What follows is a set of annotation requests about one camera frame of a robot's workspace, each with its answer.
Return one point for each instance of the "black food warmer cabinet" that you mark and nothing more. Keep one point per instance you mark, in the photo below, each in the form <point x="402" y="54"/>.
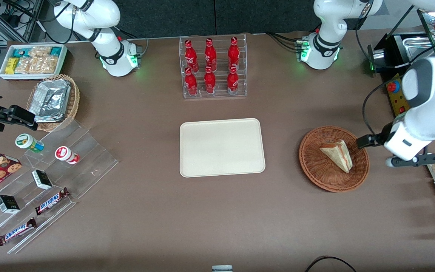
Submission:
<point x="400" y="100"/>

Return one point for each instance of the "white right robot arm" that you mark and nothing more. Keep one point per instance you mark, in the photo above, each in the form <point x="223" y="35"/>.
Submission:
<point x="116" y="56"/>

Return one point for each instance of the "clear bag of biscuits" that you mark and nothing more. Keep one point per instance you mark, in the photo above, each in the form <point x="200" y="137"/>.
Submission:
<point x="22" y="66"/>
<point x="43" y="65"/>
<point x="40" y="51"/>

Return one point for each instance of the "beige plastic tray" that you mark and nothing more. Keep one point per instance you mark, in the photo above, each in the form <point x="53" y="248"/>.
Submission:
<point x="221" y="147"/>

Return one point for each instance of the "green cap yogurt bottle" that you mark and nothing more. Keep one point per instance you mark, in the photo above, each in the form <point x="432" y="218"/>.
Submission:
<point x="26" y="141"/>

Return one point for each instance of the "red cap yogurt bottle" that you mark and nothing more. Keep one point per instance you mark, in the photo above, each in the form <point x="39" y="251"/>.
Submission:
<point x="64" y="153"/>

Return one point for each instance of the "small oval wicker basket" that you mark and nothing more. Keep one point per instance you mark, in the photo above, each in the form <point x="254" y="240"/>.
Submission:
<point x="74" y="98"/>

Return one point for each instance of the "snickers chocolate bar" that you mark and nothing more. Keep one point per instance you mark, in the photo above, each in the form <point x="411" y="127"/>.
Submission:
<point x="51" y="201"/>
<point x="15" y="232"/>

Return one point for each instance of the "white rectangular snack bin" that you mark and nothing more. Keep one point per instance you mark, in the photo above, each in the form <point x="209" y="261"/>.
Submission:
<point x="2" y="73"/>

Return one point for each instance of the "triangle sandwich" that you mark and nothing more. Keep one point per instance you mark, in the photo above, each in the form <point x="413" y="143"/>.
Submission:
<point x="338" y="155"/>

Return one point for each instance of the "silver foil container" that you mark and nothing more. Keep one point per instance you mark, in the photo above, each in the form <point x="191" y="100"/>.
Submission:
<point x="49" y="99"/>

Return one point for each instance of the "large round wicker basket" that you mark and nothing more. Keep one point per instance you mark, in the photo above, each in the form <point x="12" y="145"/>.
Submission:
<point x="317" y="166"/>

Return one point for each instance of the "stainless steel pan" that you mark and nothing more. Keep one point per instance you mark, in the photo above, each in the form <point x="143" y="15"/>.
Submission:
<point x="417" y="47"/>

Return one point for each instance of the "teal snack pack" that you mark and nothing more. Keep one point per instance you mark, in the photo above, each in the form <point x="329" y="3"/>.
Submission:
<point x="21" y="52"/>
<point x="56" y="51"/>

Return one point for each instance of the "clear acrylic stepped display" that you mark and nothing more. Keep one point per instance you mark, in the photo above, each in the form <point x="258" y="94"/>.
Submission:
<point x="89" y="162"/>

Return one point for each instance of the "red cola bottle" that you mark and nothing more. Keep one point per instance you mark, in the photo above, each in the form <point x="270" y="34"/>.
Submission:
<point x="210" y="54"/>
<point x="233" y="53"/>
<point x="190" y="56"/>
<point x="233" y="81"/>
<point x="210" y="81"/>
<point x="191" y="83"/>

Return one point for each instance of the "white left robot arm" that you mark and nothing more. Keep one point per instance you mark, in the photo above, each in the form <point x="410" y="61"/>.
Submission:
<point x="321" y="49"/>

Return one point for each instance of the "aluminium frame shelf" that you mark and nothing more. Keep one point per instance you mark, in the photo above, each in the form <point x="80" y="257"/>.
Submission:
<point x="17" y="19"/>

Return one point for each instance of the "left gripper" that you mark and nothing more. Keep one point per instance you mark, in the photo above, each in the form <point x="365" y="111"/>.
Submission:
<point x="377" y="140"/>

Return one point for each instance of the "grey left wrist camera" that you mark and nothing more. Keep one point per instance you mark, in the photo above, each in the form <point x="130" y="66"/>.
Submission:
<point x="410" y="163"/>

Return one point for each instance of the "yellow snack pack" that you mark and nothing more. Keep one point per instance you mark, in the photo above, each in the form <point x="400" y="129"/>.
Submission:
<point x="11" y="66"/>

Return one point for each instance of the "clear acrylic bottle rack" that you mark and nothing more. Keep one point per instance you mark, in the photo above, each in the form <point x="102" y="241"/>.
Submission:
<point x="220" y="90"/>

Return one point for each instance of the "small black box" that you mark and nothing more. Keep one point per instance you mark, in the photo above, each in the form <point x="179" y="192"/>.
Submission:
<point x="8" y="204"/>
<point x="42" y="179"/>

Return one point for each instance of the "grey metal bracket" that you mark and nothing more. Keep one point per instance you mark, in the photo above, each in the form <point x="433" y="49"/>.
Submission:
<point x="222" y="268"/>

